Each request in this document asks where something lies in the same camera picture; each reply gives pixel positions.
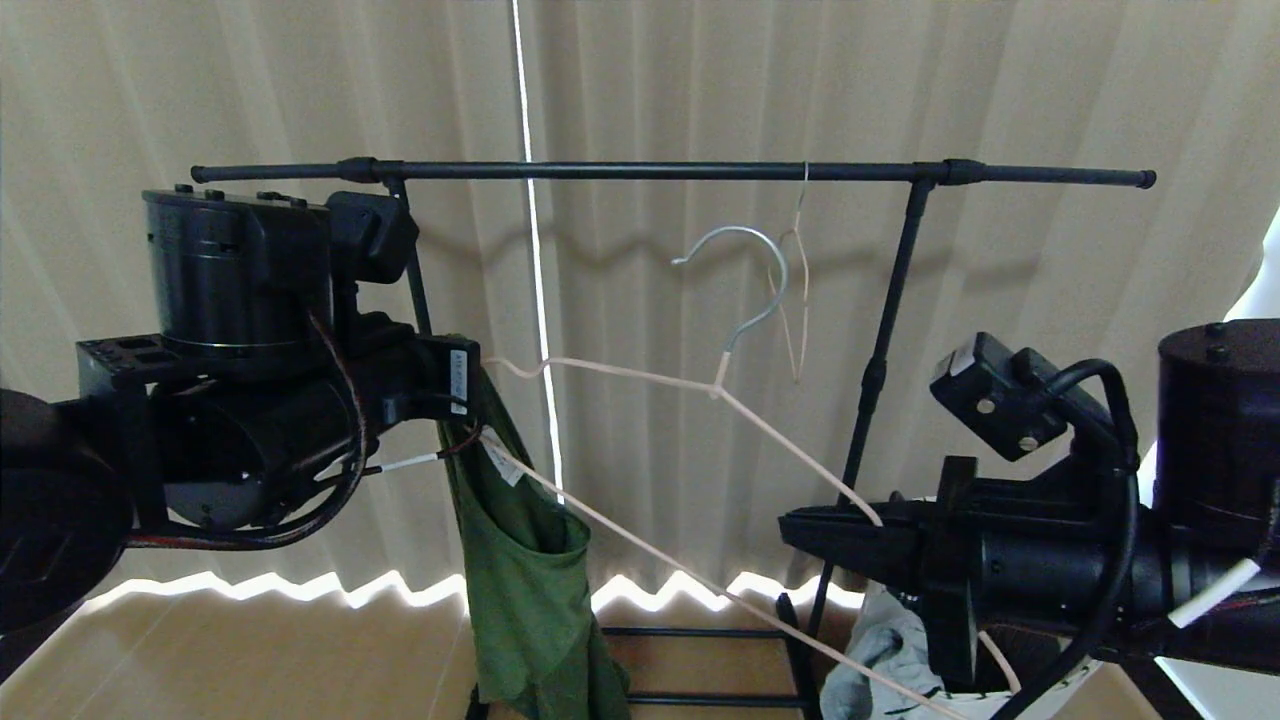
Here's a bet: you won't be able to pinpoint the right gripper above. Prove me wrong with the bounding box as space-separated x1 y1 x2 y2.
918 455 1173 688

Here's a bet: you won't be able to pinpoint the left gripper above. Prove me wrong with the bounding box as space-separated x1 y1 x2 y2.
332 328 483 473

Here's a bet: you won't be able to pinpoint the pink clothes hanger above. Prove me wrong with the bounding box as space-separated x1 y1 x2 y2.
768 162 811 385
478 226 1023 720

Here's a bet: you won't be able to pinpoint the white laundry basket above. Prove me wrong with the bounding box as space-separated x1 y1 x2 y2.
940 650 1106 720

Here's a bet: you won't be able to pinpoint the black clothes rack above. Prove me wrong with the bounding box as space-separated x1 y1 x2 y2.
190 157 1158 720

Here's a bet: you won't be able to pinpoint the pale grey shorts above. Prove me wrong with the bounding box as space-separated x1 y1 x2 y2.
820 585 953 720

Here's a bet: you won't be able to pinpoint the beige curtain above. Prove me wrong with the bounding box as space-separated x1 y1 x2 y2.
0 0 1280 613

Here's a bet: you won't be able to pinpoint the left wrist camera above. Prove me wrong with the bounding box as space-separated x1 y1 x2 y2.
325 188 421 331

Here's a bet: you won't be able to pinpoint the black cable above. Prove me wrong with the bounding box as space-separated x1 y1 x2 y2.
985 358 1143 720

